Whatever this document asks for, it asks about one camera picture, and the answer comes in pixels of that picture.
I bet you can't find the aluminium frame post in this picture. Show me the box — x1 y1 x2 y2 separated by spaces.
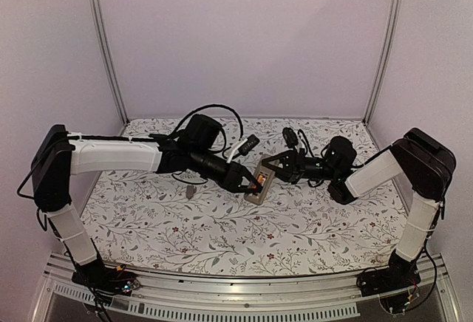
363 0 402 126
89 0 129 125

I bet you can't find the left aluminium frame post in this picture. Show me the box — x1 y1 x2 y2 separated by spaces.
89 0 129 125

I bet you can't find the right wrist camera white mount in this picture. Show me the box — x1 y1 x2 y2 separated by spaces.
282 127 306 151

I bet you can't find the front aluminium rail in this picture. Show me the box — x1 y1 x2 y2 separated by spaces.
32 253 463 321

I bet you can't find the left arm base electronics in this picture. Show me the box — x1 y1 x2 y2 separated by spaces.
72 259 140 296

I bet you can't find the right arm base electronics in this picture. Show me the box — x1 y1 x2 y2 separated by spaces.
356 267 421 315

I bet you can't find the black camera cable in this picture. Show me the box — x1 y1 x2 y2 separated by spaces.
295 128 333 188
171 103 245 142

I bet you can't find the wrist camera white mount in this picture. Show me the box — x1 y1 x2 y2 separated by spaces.
282 127 306 151
226 134 260 163

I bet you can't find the grey white remote control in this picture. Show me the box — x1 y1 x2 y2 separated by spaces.
243 155 276 207

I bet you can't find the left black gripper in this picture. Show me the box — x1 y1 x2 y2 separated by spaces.
189 147 263 193

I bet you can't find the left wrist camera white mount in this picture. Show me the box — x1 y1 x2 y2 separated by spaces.
226 134 260 163

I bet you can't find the grey remote battery cover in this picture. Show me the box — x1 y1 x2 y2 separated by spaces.
186 185 197 199

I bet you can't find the left black camera cable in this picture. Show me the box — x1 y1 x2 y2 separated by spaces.
171 103 245 142

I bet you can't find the right aluminium frame post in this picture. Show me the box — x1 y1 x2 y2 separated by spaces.
363 0 402 126

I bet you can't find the floral patterned table mat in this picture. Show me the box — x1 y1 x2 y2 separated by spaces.
72 115 421 278

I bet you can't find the right black camera cable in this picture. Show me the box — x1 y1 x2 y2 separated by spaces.
295 128 333 188

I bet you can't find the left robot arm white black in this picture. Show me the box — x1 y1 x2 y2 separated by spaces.
26 113 262 288

